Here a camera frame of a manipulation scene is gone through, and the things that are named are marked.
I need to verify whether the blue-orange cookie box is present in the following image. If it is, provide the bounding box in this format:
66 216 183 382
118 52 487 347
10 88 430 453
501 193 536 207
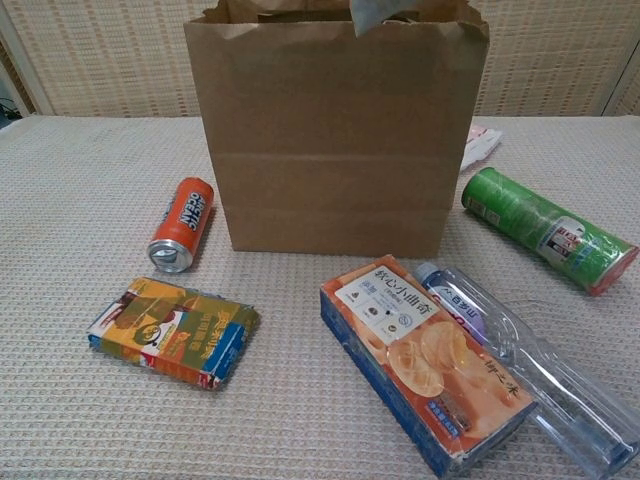
319 254 540 479

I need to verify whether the green chips canister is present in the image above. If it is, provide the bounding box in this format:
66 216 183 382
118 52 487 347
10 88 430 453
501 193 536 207
460 166 640 297

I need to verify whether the silver snack bag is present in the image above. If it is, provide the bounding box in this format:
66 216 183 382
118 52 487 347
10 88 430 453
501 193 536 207
349 0 389 37

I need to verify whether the clear plastic water bottle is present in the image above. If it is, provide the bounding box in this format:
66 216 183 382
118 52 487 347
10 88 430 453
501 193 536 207
413 260 640 479

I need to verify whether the brown paper bag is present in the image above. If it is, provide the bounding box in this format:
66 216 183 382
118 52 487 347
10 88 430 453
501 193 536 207
183 0 490 261

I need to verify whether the orange soda can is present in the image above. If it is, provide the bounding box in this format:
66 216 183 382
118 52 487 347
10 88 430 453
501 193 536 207
146 176 216 274

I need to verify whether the colourful flat snack pack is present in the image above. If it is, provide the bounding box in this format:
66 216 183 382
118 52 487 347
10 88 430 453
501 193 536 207
87 276 262 392

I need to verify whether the white pink packet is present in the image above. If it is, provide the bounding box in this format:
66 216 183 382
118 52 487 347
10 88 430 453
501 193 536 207
462 118 504 174

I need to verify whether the beige woven tablecloth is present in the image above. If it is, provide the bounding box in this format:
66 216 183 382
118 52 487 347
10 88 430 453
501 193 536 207
0 113 640 480

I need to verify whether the bamboo folding screen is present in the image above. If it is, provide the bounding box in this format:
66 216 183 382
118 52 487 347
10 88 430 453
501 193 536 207
0 0 640 121

